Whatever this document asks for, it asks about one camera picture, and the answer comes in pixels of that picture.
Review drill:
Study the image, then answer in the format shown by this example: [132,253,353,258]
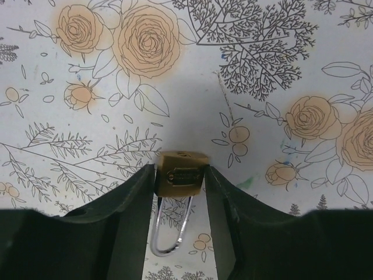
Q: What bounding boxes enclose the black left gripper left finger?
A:
[1,164,155,279]

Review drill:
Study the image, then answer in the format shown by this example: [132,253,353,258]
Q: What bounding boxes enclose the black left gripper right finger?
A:
[205,166,372,279]

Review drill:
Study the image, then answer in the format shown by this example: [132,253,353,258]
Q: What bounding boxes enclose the small brass padlock shackle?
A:
[150,151,209,257]

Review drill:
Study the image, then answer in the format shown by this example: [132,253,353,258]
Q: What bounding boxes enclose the floral patterned table mat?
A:
[1,1,372,279]

